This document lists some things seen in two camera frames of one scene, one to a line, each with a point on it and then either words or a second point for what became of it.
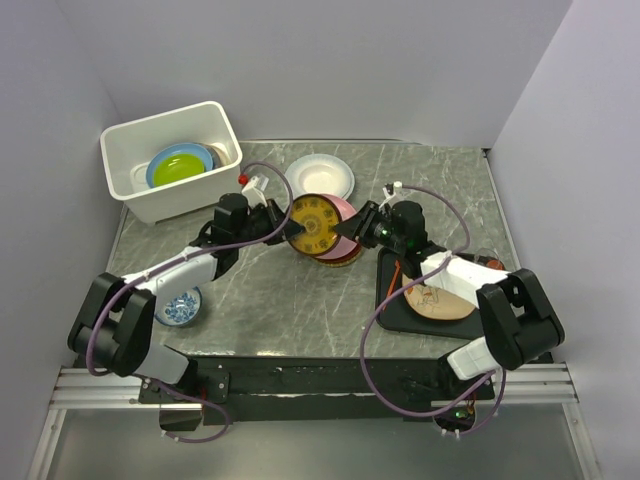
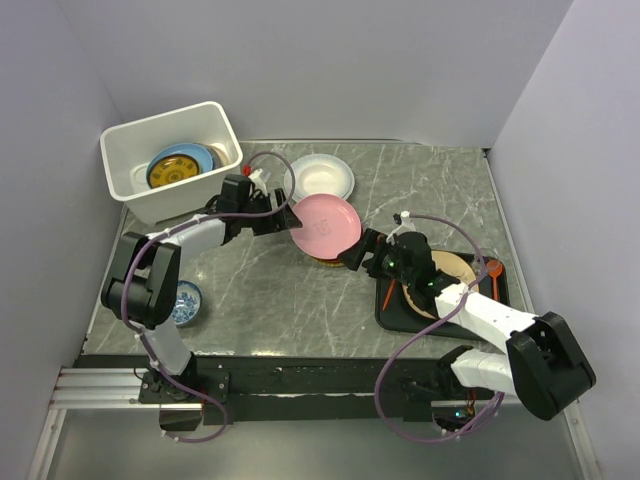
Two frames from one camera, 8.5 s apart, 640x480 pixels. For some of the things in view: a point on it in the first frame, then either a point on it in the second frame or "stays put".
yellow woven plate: (343, 263) stays put
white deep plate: (320, 173) stays put
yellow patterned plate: (318, 214) → (171, 167)
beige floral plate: (223, 153) stays put
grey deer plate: (215, 158) stays put
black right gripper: (363, 222) → (371, 240)
